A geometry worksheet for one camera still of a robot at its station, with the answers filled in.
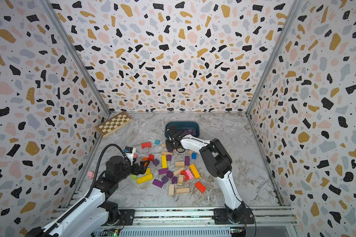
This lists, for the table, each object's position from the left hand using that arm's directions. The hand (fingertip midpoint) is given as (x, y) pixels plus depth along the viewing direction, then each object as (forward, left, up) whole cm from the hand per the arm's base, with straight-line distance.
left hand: (144, 159), depth 83 cm
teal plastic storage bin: (+32, -23, -8) cm, 40 cm away
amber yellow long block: (-3, -29, -11) cm, 31 cm away
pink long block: (-5, -26, -10) cm, 28 cm away
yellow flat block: (-7, +1, -10) cm, 12 cm away
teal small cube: (+19, -4, -10) cm, 22 cm away
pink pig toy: (-5, +32, -9) cm, 33 cm away
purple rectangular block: (+26, -30, -10) cm, 41 cm away
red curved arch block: (-7, -24, -9) cm, 27 cm away
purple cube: (+3, -5, -10) cm, 11 cm away
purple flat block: (-9, -7, -11) cm, 16 cm away
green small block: (-6, +7, -10) cm, 14 cm away
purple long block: (+27, -27, -9) cm, 39 cm away
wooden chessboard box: (+32, +32, -8) cm, 46 cm away
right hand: (+15, -13, -8) cm, 21 cm away
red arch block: (+17, +4, -11) cm, 21 cm away
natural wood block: (-14, -21, -10) cm, 27 cm away
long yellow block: (+4, -10, -10) cm, 14 cm away
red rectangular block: (-12, -31, -10) cm, 35 cm away
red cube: (+7, -1, -11) cm, 13 cm away
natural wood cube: (+15, -9, -9) cm, 20 cm away
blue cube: (+8, -29, -10) cm, 31 cm away
